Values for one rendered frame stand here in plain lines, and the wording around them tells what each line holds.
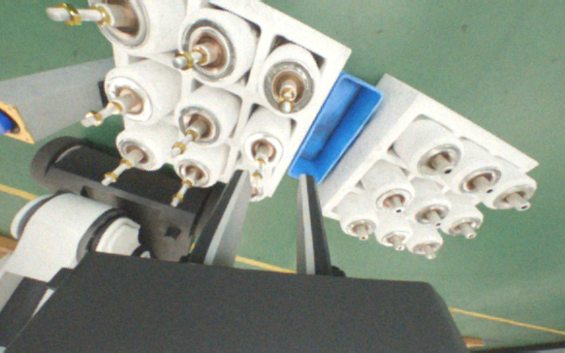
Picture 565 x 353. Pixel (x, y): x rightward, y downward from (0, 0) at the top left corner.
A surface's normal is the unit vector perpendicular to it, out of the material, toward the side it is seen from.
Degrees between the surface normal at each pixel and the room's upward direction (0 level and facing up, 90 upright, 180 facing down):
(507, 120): 0
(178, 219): 45
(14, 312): 65
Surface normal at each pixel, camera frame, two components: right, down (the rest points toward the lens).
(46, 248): 0.29, -0.11
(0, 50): -0.07, 0.65
